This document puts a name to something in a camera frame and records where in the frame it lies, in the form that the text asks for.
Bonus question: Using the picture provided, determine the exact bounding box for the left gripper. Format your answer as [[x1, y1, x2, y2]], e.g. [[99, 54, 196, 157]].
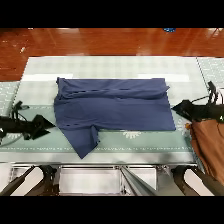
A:
[[13, 113, 57, 141]]

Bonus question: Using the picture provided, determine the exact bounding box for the blue shirt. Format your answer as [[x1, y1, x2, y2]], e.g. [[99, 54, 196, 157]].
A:
[[53, 76, 177, 160]]

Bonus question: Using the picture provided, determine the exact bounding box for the brown garment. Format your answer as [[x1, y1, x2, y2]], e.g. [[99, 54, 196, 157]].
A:
[[185, 118, 224, 186]]

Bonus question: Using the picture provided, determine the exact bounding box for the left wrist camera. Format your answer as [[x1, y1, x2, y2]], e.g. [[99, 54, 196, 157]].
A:
[[11, 100, 31, 116]]

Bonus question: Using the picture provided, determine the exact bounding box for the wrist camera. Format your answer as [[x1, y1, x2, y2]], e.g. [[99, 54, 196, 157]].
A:
[[206, 81, 223, 104], [11, 100, 31, 116]]

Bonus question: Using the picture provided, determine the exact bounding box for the silver frame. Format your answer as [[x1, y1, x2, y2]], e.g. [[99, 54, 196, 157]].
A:
[[0, 162, 224, 197]]

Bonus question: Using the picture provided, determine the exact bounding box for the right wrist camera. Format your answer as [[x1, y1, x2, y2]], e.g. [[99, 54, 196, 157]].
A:
[[206, 81, 223, 104]]

